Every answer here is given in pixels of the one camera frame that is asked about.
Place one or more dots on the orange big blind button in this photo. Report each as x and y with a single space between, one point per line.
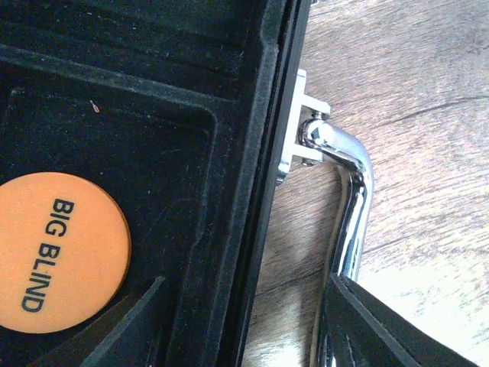
65 251

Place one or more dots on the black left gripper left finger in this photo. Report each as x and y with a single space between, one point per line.
127 334

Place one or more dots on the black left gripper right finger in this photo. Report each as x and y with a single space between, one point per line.
360 330

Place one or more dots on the chrome case handle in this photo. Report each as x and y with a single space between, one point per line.
311 138

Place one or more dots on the black poker set case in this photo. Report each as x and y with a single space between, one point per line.
178 110

